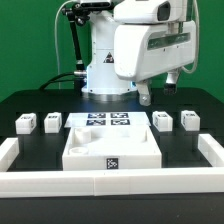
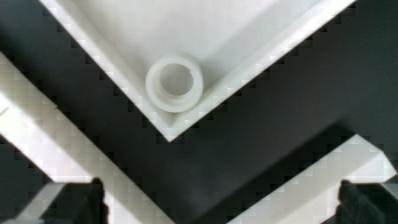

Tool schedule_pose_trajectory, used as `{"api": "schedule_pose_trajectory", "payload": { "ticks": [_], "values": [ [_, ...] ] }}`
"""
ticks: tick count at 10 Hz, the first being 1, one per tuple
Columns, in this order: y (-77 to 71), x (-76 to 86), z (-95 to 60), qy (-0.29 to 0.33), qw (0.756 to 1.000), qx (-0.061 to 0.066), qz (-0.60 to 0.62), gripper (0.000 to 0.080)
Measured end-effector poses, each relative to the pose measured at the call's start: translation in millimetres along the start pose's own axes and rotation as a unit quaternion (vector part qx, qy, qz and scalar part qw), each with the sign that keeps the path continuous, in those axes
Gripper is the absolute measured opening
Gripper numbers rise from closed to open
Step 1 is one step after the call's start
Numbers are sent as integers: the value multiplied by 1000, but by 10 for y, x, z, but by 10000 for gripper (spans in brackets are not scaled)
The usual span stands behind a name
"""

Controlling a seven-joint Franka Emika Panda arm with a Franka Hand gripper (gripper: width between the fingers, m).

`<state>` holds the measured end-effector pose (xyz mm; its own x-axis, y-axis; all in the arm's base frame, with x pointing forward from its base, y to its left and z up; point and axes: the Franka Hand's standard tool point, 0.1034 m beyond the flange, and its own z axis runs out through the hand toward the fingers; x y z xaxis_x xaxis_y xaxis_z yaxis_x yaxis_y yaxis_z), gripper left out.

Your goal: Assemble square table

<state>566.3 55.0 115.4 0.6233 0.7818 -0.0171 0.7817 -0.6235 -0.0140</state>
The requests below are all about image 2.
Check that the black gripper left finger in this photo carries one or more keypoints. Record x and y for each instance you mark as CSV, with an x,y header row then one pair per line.
x,y
79,206

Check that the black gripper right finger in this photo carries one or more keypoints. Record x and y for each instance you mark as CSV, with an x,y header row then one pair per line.
x,y
368,203

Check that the white square tabletop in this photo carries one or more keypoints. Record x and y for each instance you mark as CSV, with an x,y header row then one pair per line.
x,y
183,48

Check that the white U-shaped fence wall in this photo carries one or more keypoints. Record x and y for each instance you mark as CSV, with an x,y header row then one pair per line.
x,y
70,159

